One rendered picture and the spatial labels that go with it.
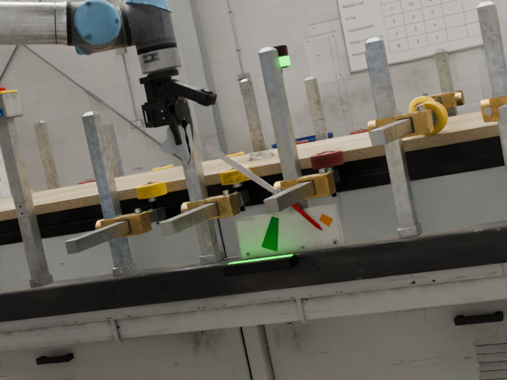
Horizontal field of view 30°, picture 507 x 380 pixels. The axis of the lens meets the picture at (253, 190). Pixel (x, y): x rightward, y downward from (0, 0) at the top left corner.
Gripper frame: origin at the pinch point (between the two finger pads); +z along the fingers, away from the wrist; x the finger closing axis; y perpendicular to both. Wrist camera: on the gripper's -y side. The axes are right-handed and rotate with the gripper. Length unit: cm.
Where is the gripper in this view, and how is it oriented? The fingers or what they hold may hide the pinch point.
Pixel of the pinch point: (188, 158)
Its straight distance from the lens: 211.5
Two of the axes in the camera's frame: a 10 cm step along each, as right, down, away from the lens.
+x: -3.5, 1.5, -9.2
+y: -9.1, 1.5, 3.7
